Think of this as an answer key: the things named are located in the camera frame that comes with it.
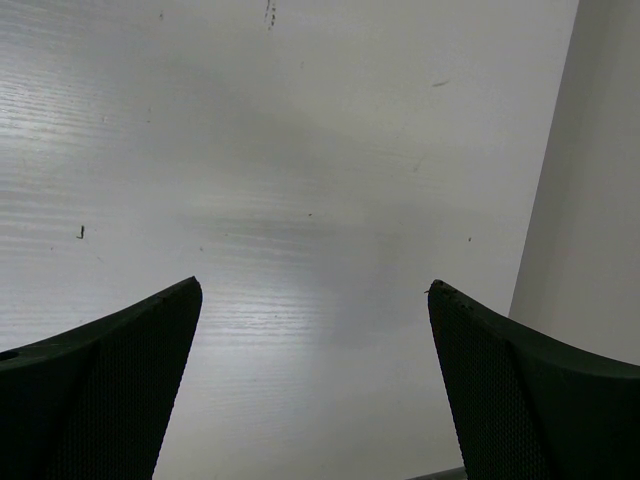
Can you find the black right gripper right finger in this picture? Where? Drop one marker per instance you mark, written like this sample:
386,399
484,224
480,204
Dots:
527,406

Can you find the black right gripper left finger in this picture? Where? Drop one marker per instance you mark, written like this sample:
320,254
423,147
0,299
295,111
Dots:
94,402

